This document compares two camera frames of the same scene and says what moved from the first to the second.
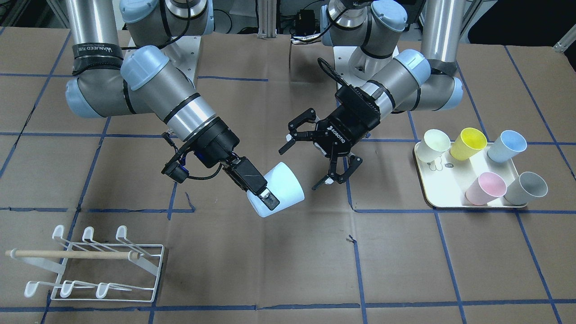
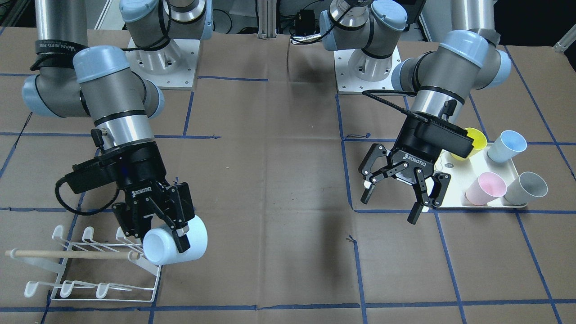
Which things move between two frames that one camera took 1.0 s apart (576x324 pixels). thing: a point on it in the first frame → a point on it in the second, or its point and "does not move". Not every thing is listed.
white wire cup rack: [120, 272] does not move
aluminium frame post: [267, 11] does not move
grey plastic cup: [528, 187] does not move
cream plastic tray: [445, 181] does not move
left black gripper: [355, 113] → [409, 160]
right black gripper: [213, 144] → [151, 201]
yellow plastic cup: [470, 140] does not move
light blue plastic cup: [283, 183] → [160, 246]
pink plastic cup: [488, 187] does not move
